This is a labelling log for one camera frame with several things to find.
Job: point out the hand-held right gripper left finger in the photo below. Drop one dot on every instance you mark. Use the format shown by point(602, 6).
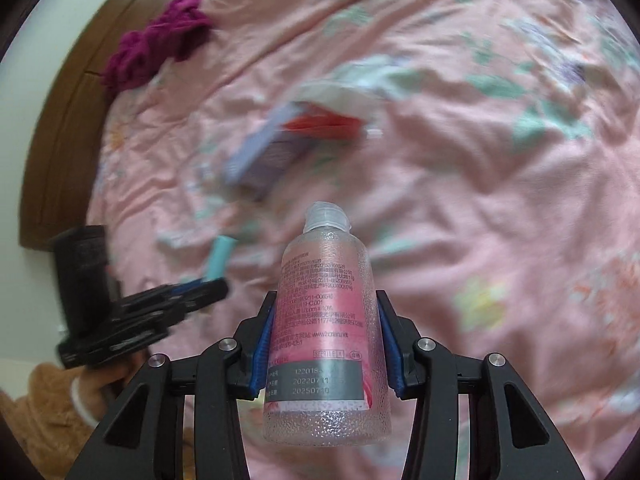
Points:
point(262, 350)

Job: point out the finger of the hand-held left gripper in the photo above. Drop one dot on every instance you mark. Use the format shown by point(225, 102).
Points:
point(210, 294)
point(187, 288)

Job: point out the purple box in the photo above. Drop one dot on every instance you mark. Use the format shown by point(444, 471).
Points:
point(270, 155)

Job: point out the person's left hand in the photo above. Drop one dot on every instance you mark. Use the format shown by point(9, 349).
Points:
point(112, 380)

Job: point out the clear bottle with pink label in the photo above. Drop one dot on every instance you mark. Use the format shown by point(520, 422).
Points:
point(325, 285)

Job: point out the teal tube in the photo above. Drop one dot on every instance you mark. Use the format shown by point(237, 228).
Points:
point(220, 257)

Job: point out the pink floral quilt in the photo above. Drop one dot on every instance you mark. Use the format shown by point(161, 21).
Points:
point(475, 185)

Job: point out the wooden headboard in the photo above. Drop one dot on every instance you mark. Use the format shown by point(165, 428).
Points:
point(65, 125)

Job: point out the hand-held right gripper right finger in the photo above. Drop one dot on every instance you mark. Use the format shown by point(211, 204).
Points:
point(392, 350)

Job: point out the red and white packet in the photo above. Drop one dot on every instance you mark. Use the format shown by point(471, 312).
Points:
point(320, 122)

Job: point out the magenta cloth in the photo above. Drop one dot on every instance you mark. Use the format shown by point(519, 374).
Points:
point(150, 45)

